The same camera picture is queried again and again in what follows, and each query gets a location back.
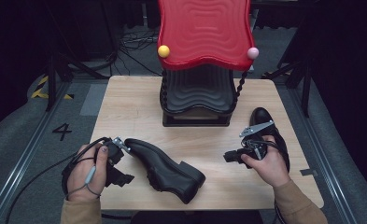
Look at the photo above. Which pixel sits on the yellow and black floor tape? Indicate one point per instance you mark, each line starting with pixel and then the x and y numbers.
pixel 39 90

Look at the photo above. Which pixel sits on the person's left hand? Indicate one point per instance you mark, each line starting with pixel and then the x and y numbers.
pixel 81 174

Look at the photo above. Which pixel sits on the dark metal stand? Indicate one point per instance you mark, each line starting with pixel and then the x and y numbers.
pixel 52 81
pixel 305 84

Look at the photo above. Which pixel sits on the person's right hand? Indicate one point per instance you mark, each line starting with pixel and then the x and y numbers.
pixel 271 168

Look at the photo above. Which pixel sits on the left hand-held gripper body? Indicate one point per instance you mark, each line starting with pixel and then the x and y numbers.
pixel 115 154

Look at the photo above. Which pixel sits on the black leather shoe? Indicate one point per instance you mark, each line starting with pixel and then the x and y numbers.
pixel 162 169
pixel 260 116

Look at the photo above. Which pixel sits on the red and black shoe rack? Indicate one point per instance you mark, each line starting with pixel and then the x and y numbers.
pixel 204 34

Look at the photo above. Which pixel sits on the grey tape piece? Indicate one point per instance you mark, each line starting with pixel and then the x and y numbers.
pixel 308 172

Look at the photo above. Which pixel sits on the metal floor rail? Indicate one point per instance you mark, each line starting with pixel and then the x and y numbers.
pixel 25 155
pixel 324 155

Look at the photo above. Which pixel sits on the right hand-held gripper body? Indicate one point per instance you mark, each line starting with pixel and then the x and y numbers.
pixel 255 146

